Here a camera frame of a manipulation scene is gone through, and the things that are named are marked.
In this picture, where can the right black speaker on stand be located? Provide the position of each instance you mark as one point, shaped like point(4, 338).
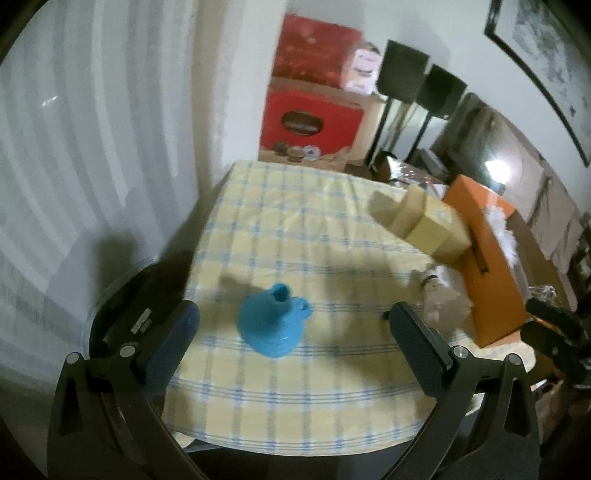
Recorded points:
point(439, 96)

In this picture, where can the white feather shuttlecock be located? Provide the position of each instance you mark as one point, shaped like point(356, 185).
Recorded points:
point(446, 304)

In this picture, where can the white feather duster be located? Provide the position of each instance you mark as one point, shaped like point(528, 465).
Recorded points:
point(497, 220)

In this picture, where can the black speaker on stand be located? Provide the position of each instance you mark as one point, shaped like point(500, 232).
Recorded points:
point(439, 96)
point(402, 74)

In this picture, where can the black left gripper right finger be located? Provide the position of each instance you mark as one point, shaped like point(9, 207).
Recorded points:
point(434, 363)

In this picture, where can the clear plastic bag of items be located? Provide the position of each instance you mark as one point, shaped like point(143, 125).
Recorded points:
point(391, 170)

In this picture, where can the pink white paper package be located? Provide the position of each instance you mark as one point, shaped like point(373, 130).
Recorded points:
point(362, 68)

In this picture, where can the sponge block with yellow label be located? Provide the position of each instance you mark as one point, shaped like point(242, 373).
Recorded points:
point(423, 221)

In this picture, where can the white sheer curtain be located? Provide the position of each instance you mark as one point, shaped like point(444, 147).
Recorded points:
point(97, 167)

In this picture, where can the red Ferrero gift bag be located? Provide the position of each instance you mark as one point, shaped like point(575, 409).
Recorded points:
point(297, 118)

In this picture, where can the red Chinese gift bag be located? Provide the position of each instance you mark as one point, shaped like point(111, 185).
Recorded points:
point(314, 51)

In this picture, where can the brown sofa with cushions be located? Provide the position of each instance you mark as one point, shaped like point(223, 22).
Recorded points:
point(475, 133)

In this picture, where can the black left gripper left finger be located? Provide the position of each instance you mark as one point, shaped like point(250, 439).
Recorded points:
point(147, 366)

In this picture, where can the blue silicone funnel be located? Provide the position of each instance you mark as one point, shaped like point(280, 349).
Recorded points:
point(271, 322)

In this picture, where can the orange cardboard box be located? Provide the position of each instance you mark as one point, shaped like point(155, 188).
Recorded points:
point(498, 306)

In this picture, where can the yellow checkered tablecloth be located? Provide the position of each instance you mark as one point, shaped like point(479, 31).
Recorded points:
point(346, 388)

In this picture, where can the black lamp device with light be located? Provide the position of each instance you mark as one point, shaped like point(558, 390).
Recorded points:
point(500, 173)

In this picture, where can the left black speaker on stand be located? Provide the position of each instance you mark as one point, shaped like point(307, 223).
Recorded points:
point(402, 74)

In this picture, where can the framed ink painting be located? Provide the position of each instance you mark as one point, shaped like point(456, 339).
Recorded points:
point(535, 39)

